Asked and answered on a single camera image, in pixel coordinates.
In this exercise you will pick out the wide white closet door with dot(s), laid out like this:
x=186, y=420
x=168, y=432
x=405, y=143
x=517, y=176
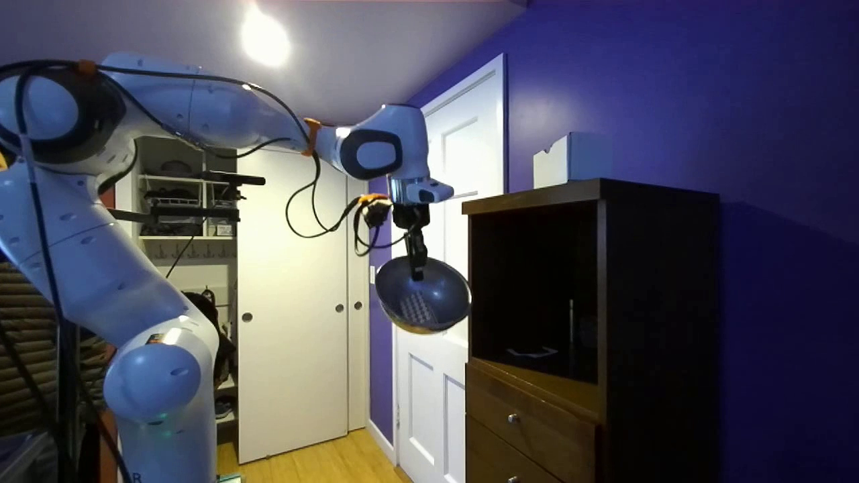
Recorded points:
x=290, y=358

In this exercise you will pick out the white panelled door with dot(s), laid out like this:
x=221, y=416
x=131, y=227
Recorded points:
x=460, y=134

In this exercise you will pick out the narrow white closet door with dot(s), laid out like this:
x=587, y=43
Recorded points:
x=359, y=358

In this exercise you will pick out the wooden cabinet drawer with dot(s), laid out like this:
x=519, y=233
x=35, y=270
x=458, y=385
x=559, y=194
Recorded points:
x=501, y=460
x=537, y=431

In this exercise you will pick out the dark wood cabinet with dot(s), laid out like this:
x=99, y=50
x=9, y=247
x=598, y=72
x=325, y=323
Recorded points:
x=661, y=338

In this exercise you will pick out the black bag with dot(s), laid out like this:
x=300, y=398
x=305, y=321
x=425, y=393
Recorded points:
x=215, y=330

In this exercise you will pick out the white box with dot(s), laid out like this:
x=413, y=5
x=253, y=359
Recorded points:
x=554, y=161

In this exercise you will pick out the round ceiling light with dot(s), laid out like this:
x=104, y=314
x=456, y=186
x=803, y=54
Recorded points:
x=266, y=37

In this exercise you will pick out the silver metal bowl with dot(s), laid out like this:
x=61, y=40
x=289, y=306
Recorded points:
x=419, y=296

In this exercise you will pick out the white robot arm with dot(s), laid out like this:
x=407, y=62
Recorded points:
x=72, y=259

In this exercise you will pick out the white shelf unit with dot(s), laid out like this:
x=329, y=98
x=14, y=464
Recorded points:
x=179, y=215

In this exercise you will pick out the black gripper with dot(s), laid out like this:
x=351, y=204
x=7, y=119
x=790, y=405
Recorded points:
x=413, y=217

